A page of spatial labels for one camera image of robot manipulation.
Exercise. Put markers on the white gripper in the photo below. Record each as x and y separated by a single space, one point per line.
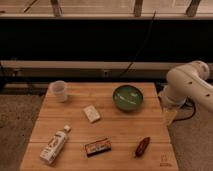
170 102

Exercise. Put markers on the white sponge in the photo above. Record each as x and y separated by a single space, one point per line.
91 113

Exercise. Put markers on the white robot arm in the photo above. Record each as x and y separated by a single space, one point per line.
186 81

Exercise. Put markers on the brown red sausage toy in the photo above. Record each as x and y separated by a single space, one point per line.
142 147

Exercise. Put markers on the green ceramic bowl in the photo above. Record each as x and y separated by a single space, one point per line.
127 98

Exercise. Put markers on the dark snack bar packet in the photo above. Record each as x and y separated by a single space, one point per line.
97 147

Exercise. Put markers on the translucent plastic cup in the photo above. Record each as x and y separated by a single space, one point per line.
59 90

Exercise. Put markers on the white drink bottle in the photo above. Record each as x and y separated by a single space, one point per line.
55 145

